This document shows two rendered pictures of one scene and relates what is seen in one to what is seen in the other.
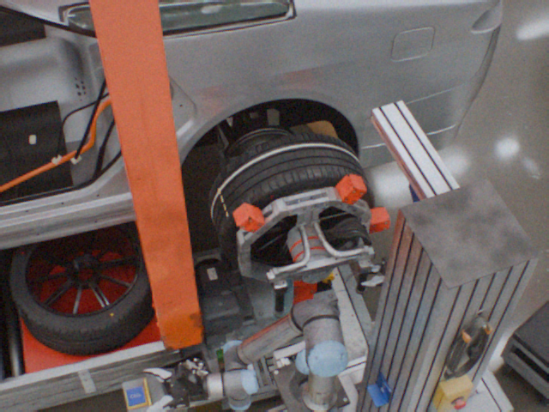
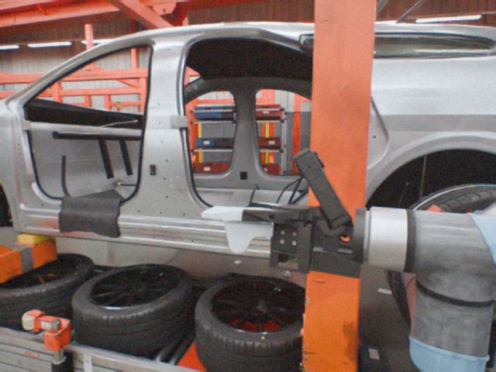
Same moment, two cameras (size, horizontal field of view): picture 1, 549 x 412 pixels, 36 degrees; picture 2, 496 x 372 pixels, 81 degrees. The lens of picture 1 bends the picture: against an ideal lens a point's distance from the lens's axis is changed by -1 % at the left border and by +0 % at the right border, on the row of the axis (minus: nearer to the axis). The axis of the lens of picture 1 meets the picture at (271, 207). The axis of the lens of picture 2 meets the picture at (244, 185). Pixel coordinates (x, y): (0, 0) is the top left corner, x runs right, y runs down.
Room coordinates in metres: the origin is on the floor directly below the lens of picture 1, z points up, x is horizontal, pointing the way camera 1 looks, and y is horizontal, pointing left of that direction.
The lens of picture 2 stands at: (0.70, 0.14, 1.33)
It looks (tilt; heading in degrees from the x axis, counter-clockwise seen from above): 8 degrees down; 32
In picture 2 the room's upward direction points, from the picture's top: straight up
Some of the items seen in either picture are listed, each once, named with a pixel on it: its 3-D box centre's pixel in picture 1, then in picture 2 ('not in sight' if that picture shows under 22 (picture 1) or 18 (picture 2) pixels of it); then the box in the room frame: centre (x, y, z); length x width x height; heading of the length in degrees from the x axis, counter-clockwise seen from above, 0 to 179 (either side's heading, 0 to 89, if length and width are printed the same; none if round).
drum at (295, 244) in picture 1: (309, 252); not in sight; (1.83, -0.15, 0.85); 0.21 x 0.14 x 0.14; 16
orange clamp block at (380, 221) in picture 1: (377, 220); not in sight; (1.99, -0.43, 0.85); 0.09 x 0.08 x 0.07; 106
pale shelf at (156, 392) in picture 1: (177, 389); not in sight; (1.42, 0.38, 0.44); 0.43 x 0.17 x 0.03; 106
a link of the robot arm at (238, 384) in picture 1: (238, 383); (458, 249); (1.10, 0.10, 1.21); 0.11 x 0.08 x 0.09; 98
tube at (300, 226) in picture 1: (290, 244); not in sight; (1.75, -0.07, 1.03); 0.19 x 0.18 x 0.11; 16
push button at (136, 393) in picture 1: (135, 396); not in sight; (1.38, 0.55, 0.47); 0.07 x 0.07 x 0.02; 16
